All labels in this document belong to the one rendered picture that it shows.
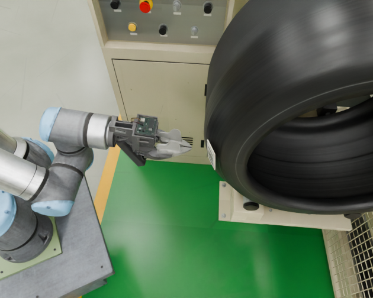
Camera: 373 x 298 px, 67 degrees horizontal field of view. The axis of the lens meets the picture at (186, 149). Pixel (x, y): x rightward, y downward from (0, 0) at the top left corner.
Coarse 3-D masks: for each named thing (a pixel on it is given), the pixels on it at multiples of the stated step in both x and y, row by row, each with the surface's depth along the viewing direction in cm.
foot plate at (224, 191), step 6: (222, 186) 182; (228, 186) 182; (222, 192) 179; (228, 192) 179; (222, 198) 177; (228, 198) 177; (222, 204) 175; (228, 204) 175; (222, 210) 172; (228, 210) 172; (222, 216) 170; (228, 216) 170; (246, 222) 168
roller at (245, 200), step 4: (244, 196) 80; (244, 200) 79; (248, 200) 78; (244, 204) 79; (248, 204) 78; (252, 204) 77; (256, 204) 77; (244, 208) 80; (248, 208) 79; (252, 208) 79; (256, 208) 79
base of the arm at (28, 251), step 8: (40, 216) 101; (40, 224) 98; (48, 224) 102; (40, 232) 97; (48, 232) 101; (32, 240) 94; (40, 240) 97; (48, 240) 100; (16, 248) 91; (24, 248) 94; (32, 248) 95; (40, 248) 98; (8, 256) 96; (16, 256) 94; (24, 256) 95; (32, 256) 97
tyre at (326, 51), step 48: (288, 0) 44; (336, 0) 39; (240, 48) 48; (288, 48) 40; (336, 48) 37; (240, 96) 46; (288, 96) 41; (336, 96) 40; (240, 144) 51; (288, 144) 90; (336, 144) 86; (240, 192) 68; (288, 192) 80; (336, 192) 79
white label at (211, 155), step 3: (207, 141) 57; (207, 144) 58; (210, 144) 56; (207, 147) 59; (210, 147) 56; (207, 150) 60; (210, 150) 57; (213, 150) 55; (207, 153) 61; (210, 153) 58; (213, 153) 55; (210, 156) 59; (213, 156) 56; (210, 159) 60; (213, 159) 57; (213, 162) 58; (213, 165) 59; (213, 168) 60
